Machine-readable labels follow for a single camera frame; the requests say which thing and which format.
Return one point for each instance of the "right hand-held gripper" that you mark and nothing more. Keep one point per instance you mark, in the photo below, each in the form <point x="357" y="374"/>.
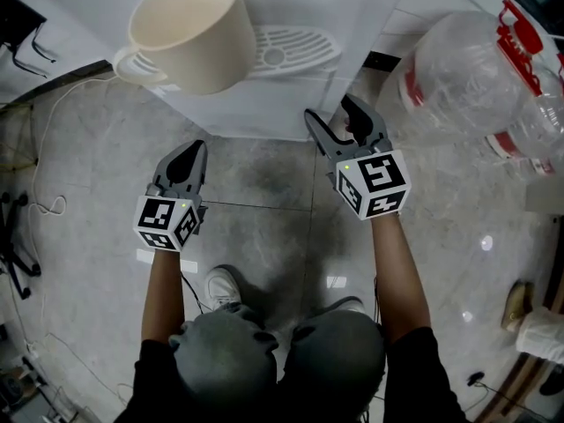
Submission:
<point x="379" y="174"/>

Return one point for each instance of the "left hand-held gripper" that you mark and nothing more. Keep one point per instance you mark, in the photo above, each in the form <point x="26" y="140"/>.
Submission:
<point x="154" y="214"/>

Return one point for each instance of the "white water dispenser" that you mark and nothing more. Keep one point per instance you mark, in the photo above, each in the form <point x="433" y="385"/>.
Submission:
<point x="264" y="108"/>

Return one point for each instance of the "person's left forearm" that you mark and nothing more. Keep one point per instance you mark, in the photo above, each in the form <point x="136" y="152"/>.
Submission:
<point x="163" y="293"/>

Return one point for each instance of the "person's right forearm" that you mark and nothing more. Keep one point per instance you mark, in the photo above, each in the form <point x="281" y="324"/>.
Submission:
<point x="398" y="280"/>

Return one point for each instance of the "person's left white shoe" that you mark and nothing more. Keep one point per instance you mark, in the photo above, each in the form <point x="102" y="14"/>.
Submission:
<point x="222" y="287"/>

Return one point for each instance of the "person's white shoe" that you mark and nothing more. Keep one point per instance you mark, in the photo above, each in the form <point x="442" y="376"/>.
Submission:
<point x="222" y="287"/>
<point x="348" y="304"/>

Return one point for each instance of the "cream cup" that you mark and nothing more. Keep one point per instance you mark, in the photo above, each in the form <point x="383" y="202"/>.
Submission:
<point x="198" y="38"/>

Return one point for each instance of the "person's right white shoe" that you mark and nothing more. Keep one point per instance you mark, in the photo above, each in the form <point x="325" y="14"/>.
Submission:
<point x="348" y="304"/>

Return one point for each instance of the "person's grey jeans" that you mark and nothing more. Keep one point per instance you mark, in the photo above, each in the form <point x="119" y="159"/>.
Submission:
<point x="229" y="359"/>

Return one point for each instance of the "person's black printed shirt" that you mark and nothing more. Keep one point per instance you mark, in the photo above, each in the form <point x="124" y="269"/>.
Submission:
<point x="418" y="377"/>

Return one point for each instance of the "wooden bench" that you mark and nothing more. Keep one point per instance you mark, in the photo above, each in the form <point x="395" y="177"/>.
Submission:
<point x="524" y="368"/>

